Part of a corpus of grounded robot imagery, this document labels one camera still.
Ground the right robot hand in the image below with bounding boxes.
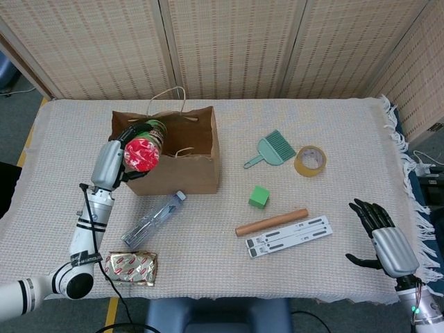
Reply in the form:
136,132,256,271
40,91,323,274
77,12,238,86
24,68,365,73
345,198,420,278

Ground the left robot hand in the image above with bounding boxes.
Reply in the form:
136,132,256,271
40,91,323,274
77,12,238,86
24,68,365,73
90,121,156,191

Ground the green chip canister red lid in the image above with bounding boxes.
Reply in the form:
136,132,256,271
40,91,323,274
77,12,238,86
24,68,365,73
123,119,169,173

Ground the clear plastic water bottle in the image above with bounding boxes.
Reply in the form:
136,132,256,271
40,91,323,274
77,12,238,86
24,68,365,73
121,190,188,248

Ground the silver foil snack packet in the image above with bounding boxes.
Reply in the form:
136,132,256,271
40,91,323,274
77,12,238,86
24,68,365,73
103,250,159,288

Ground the brown paper bag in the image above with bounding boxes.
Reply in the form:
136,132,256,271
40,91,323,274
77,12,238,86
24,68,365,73
103,86,222,198

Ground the black box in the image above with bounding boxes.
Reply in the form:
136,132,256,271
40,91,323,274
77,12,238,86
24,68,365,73
418,173,444,211

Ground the white power strip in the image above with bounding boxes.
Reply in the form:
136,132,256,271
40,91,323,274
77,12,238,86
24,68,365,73
412,151,440,178

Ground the white folding laptop stand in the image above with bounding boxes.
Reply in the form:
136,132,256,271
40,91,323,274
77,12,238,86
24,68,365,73
245,214,334,259

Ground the yellow packing tape roll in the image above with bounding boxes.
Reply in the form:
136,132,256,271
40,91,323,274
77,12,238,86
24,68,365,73
293,145,327,178

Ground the wooden rolling pin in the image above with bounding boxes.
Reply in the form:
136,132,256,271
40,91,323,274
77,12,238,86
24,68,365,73
234,207,309,237

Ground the beige woven tablecloth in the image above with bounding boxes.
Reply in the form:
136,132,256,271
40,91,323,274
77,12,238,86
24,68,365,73
0,94,438,306

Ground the green foam cube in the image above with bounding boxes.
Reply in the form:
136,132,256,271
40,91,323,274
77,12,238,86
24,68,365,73
248,185,271,210

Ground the teal mini hand brush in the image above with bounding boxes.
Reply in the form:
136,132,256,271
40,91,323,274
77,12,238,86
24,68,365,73
243,129,298,170

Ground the blue padded seat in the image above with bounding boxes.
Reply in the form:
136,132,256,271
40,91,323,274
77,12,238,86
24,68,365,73
144,297,293,333

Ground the woven folding screen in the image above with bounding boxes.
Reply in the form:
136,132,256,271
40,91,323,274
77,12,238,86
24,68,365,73
0,0,444,143

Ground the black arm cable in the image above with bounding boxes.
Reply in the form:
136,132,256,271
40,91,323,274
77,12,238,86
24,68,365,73
78,182,153,333

